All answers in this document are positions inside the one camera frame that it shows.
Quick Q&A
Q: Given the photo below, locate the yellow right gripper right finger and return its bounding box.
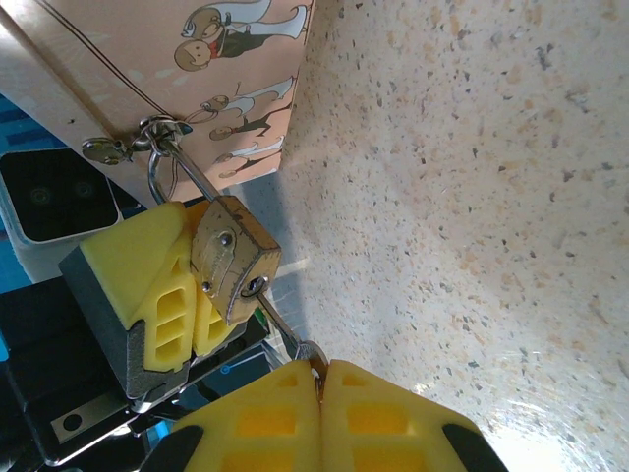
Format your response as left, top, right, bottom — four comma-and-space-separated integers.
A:
321, 358, 511, 472

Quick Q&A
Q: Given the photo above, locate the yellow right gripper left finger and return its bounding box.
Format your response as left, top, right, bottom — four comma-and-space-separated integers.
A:
141, 358, 324, 472

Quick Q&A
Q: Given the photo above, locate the small silver key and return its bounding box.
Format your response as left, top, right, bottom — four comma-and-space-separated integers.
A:
254, 289, 326, 378

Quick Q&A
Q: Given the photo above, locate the brass padlock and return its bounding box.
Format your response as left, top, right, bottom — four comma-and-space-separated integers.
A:
146, 145, 283, 326

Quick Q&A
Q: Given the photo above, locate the pink box with cartoon couple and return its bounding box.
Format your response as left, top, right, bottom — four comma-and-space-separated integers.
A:
0, 0, 316, 207

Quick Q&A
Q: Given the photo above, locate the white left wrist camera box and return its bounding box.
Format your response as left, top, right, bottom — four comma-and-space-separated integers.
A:
0, 147, 148, 284

